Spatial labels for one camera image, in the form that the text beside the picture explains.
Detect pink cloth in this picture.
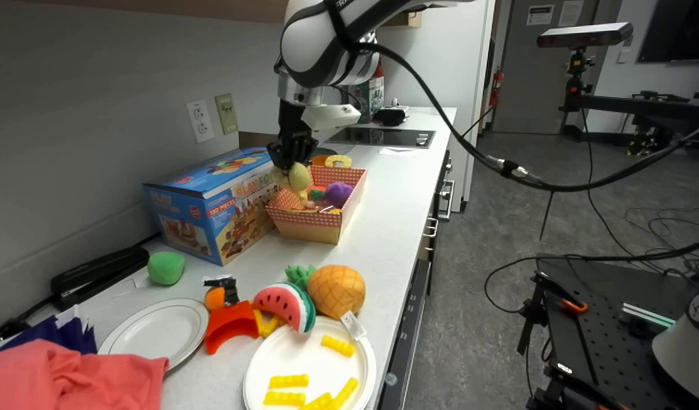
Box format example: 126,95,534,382
0,336,171,410

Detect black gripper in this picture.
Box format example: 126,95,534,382
267,97,321,171

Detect loose yellow plastic fries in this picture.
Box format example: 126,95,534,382
253,310,286,340

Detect black clamp with orange handle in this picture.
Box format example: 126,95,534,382
516,269,594,359

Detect beige wall plate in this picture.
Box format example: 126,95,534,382
215,90,242,136

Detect yellow toy fry piece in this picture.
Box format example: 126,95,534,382
306,391,337,410
267,370,312,391
262,390,310,410
320,332,361,359
333,375,363,407

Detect dark inset sink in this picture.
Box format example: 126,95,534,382
328,126,437,149

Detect plush orange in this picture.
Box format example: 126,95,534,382
274,187,307,214

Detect white round base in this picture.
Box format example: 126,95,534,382
651,315,699,407

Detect green white stick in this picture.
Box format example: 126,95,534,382
620,301,681,329

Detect white power outlet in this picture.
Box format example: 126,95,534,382
184,97,216,145

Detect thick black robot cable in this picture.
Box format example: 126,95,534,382
363,40,699,193

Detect dark blue cloth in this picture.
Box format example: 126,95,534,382
0,315,99,354

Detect grey door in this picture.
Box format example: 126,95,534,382
493,0,594,136

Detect green plush lime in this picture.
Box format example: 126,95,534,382
147,247,189,290

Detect blue toy food set box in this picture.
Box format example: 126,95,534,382
141,145,299,269

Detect red toy fries holder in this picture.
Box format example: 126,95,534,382
201,301,262,357

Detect black flat device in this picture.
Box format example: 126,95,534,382
51,245,154,312

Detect white plate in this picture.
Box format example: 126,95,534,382
97,296,212,374
242,317,380,410

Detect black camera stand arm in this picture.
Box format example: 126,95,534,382
563,42,699,157

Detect red fire extinguisher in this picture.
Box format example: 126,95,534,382
493,69,508,111

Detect black stereo camera bar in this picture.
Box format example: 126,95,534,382
536,21,635,49

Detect white door sign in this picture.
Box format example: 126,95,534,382
524,3,557,29

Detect plush watermelon slice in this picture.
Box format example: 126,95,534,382
253,283,321,336

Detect black floor cables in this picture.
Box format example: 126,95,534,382
481,203,699,317

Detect orange toy fruit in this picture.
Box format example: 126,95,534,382
286,262,369,321

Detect red checkered fruit box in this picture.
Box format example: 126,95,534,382
264,161,369,245

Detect small orange black toy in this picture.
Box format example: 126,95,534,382
203,272,242,312

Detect black bowl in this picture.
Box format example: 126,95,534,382
372,107,407,128

